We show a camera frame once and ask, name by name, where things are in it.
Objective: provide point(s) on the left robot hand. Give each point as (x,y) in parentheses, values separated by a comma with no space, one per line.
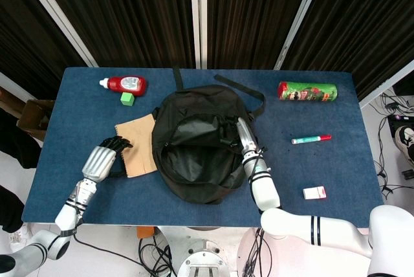
(97,163)

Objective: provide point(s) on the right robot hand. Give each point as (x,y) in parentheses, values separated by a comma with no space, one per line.
(247,138)

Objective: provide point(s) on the beige spiral notebook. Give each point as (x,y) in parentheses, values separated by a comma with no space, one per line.
(139,147)

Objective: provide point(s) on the black fabric backpack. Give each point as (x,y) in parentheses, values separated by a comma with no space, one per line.
(194,128)

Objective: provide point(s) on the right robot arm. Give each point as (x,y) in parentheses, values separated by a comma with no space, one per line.
(268,193)

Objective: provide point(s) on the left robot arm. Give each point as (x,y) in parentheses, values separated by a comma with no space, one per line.
(69,214)

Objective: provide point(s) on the blue felt table cover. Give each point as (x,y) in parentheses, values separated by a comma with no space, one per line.
(97,202)

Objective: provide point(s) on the teal marker with red cap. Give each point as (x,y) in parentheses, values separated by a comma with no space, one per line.
(310,139)

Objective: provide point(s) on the green cube block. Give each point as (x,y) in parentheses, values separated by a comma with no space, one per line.
(127,99)

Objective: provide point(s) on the green chips can red lid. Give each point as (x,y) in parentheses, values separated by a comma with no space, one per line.
(307,92)

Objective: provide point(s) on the brown cardboard box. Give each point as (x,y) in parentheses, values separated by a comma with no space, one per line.
(35,118)

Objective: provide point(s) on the red bottle with white cap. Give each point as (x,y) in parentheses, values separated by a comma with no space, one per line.
(127,84)

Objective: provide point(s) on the small white and red box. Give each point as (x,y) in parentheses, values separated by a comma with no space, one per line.
(314,192)

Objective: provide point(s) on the white robot torso base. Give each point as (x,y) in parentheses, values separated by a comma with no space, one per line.
(203,261)

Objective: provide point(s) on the dark brown pleated curtain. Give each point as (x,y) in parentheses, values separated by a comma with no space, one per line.
(139,15)

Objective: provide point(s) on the white and black sneaker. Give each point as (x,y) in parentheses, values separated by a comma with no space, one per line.
(404,141)

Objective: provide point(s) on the white partition frame post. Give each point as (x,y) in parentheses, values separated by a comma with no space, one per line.
(299,21)
(198,15)
(58,18)

